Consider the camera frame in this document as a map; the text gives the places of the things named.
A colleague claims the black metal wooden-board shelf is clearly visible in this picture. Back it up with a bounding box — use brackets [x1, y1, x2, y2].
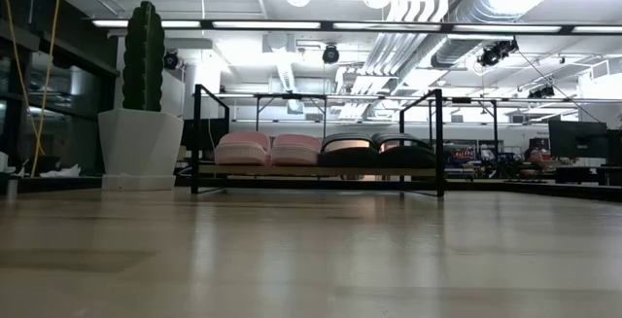
[190, 83, 446, 198]

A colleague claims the black computer monitor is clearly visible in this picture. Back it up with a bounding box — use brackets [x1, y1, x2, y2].
[548, 120, 608, 159]

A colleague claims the black foam slide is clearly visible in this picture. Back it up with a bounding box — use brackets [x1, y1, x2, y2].
[371, 131, 437, 169]
[318, 131, 382, 169]

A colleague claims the black background workstation frame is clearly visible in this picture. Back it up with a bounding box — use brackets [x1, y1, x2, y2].
[252, 92, 328, 139]
[439, 96, 500, 153]

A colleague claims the yellow cable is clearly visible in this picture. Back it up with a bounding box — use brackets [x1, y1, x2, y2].
[0, 0, 64, 179]

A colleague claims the white angular planter pot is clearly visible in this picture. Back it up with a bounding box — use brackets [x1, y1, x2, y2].
[97, 108, 185, 192]

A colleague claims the black aluminium rig frame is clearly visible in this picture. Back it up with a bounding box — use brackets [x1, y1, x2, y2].
[0, 171, 622, 203]

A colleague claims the silver ventilation duct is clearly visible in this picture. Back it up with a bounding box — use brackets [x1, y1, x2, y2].
[430, 0, 553, 69]

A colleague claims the pink foam slide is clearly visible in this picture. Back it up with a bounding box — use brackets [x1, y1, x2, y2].
[269, 133, 324, 167]
[214, 130, 272, 167]

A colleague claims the crumpled white paper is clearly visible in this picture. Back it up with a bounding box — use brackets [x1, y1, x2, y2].
[39, 162, 82, 180]

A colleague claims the black ceiling light rail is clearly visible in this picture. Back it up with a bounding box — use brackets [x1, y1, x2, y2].
[90, 17, 622, 37]

